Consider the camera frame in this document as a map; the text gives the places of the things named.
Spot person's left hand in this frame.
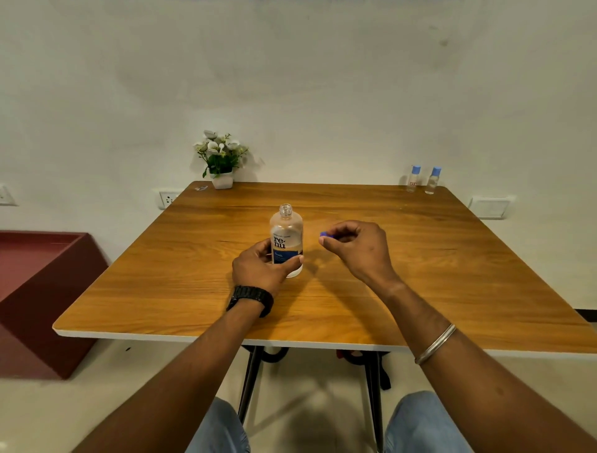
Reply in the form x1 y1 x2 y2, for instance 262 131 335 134
231 238 305 299

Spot person's right hand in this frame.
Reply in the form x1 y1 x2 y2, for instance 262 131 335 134
318 220 402 289

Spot clear large bottle blue label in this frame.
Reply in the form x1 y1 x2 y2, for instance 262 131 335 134
269 203 304 279

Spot person's right forearm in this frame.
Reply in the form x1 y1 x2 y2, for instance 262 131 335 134
373 278 597 453

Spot person's left forearm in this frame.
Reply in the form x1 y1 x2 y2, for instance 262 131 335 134
72 301 267 453

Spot person's left leg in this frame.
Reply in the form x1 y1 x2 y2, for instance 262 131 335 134
185 397 251 453

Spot person's leg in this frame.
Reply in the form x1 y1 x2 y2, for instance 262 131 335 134
185 397 251 453
383 391 474 453

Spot person's right leg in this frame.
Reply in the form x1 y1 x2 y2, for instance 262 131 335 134
383 391 474 453

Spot black wristwatch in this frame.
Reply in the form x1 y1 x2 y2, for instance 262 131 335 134
225 285 275 319

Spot white power socket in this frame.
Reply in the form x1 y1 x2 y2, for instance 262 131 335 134
157 189 183 211

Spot white flowers in white pot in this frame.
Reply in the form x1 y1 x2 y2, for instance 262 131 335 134
193 130 249 190

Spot silver bangle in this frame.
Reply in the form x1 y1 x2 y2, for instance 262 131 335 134
414 323 458 366

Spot maroon cabinet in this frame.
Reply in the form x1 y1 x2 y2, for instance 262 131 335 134
0 230 109 380

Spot white wall switch plate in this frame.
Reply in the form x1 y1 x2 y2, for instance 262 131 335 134
468 195 516 220

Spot black metal table frame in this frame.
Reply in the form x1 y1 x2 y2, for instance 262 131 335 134
238 345 392 453

